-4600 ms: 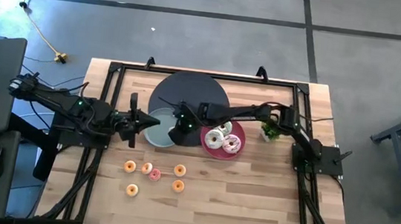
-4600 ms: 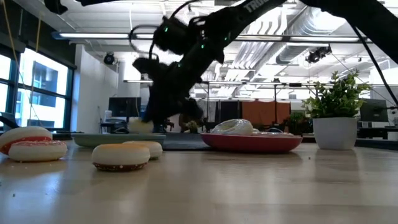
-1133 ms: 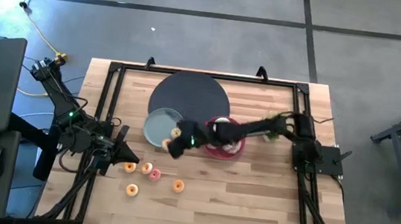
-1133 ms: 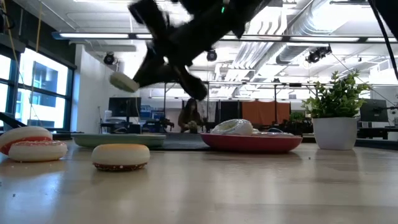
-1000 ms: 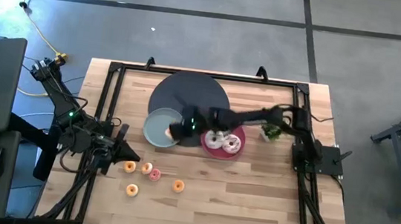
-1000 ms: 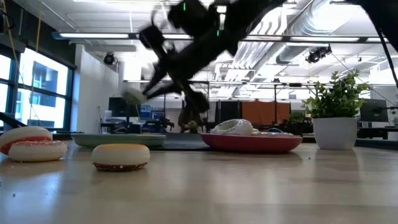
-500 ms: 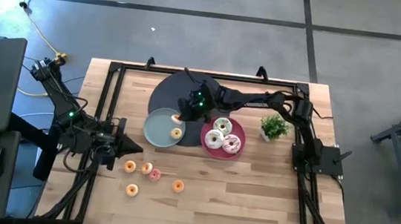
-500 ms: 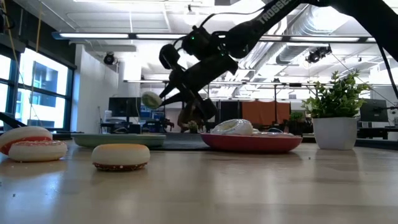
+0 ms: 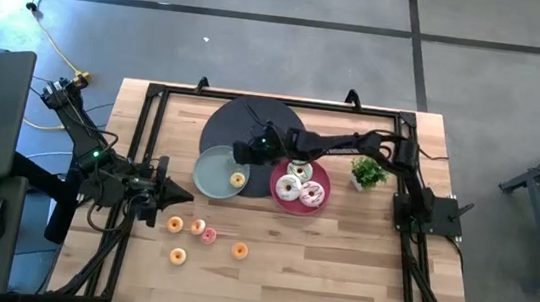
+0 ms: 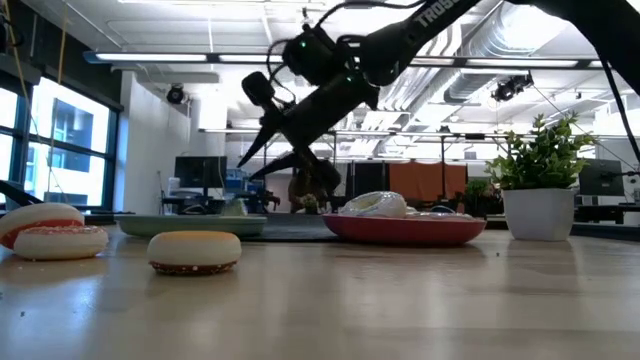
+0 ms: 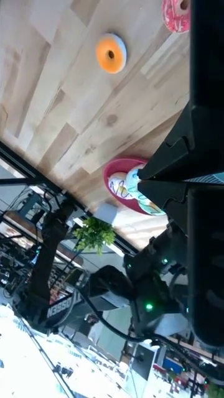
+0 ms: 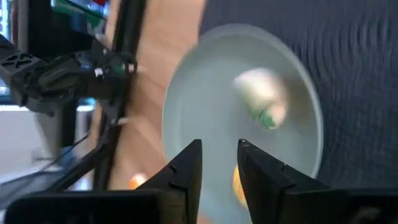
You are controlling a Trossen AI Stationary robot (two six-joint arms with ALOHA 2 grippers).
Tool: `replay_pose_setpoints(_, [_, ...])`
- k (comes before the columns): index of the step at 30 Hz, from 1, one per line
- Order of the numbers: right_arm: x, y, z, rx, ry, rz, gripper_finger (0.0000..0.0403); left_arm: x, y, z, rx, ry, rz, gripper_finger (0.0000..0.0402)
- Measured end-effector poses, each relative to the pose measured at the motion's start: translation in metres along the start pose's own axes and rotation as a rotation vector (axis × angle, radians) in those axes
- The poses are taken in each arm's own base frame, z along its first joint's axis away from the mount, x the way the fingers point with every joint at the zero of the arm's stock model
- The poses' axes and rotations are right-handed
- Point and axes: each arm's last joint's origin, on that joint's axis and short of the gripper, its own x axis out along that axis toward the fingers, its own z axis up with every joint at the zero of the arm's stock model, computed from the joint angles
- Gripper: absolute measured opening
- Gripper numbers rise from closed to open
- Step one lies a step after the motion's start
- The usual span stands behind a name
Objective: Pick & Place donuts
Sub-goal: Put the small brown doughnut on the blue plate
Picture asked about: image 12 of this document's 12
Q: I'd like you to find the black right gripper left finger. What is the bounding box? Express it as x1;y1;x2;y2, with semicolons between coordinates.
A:
3;139;203;224

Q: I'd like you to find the pale blue plate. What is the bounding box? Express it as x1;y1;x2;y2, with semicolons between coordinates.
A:
161;23;324;224

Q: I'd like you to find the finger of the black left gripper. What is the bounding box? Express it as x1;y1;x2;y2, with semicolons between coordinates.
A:
88;78;127;101
93;60;138;79

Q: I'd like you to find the dark round mat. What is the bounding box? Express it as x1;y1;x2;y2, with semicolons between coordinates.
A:
198;0;398;190

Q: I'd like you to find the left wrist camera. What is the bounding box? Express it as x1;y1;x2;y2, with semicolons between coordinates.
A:
0;49;43;108

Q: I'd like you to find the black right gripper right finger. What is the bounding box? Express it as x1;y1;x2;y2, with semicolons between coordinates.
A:
237;138;398;224

